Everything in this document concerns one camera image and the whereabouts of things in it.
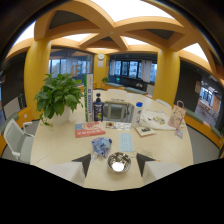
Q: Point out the blue plush toy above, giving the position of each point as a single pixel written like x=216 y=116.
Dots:
x=101 y=146

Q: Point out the printed leaflet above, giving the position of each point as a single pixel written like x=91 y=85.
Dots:
x=118 y=125

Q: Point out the red book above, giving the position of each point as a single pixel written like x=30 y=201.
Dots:
x=89 y=129

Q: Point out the white plant pot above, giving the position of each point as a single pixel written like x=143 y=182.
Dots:
x=60 y=117

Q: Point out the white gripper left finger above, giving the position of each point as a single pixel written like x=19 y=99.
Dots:
x=70 y=170

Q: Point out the round wall clock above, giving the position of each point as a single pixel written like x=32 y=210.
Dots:
x=101 y=56

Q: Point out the white printed tote bag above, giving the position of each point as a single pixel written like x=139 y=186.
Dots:
x=155 y=120

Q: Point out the white bottle blue cap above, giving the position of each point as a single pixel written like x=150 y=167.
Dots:
x=137 y=114

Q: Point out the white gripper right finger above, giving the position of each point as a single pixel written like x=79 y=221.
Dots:
x=156 y=170

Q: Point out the steel bowl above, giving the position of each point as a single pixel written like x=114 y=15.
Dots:
x=119 y=162

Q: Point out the green potted plant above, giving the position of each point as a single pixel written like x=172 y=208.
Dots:
x=58 y=95

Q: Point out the dark blue bottle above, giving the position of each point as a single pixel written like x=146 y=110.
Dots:
x=98 y=107

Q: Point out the white office chair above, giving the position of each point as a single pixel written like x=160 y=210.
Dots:
x=16 y=140

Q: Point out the tall white green box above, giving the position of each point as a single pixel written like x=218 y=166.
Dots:
x=88 y=97

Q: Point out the small blue card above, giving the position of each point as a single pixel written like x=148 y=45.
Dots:
x=179 y=133

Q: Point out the small dark-cover book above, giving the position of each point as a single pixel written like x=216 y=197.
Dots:
x=145 y=131

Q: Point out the pink paper gift bag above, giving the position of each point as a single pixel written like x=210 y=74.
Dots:
x=177 y=116

